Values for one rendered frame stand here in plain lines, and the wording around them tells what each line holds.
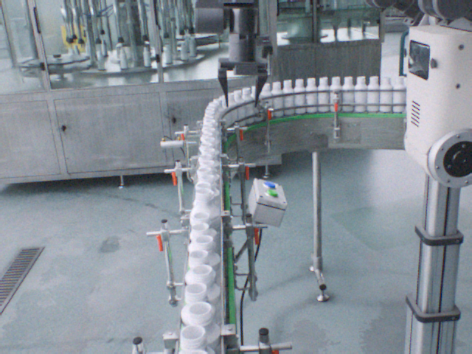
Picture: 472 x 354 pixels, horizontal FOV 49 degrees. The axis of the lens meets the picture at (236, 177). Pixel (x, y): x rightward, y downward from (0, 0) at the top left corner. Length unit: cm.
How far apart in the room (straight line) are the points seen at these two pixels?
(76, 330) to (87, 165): 199
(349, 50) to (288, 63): 72
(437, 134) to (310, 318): 161
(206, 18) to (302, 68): 520
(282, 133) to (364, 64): 390
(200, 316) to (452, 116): 83
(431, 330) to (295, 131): 128
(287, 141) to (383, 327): 103
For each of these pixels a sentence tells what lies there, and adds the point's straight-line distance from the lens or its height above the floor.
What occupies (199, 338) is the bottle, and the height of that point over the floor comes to 116.
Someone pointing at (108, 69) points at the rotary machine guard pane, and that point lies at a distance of 437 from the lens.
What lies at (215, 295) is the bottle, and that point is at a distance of 95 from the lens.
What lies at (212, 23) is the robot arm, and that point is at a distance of 108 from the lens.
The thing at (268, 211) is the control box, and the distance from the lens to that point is 135.
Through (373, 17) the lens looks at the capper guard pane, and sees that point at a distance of 638.
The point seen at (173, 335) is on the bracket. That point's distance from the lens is 88.
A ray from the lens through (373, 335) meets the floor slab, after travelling 270.
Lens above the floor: 164
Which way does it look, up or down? 21 degrees down
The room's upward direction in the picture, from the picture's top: 4 degrees counter-clockwise
